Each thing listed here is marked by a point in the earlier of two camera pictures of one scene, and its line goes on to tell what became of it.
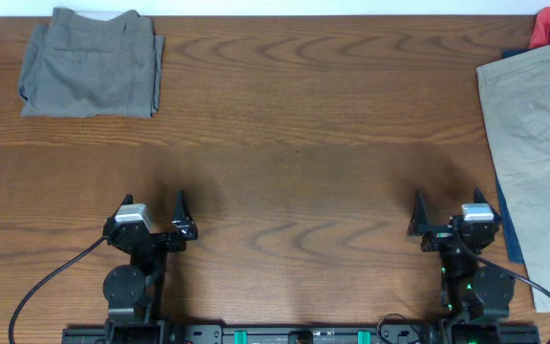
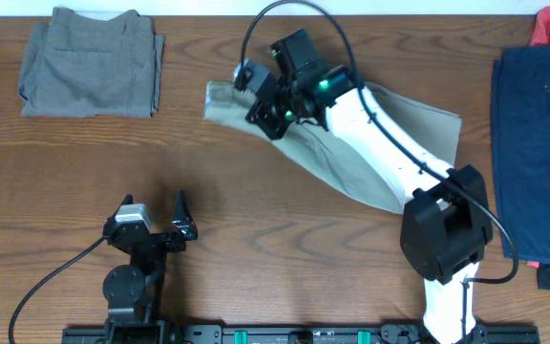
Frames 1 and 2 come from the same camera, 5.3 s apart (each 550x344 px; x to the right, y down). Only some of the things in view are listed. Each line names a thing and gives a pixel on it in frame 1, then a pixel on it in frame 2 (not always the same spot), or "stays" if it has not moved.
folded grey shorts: [82, 63] stays
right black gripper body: [437, 239] to [284, 110]
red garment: [541, 31] stays
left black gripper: [182, 225] stays
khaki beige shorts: [531, 109] to [432, 130]
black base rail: [408, 333] stays
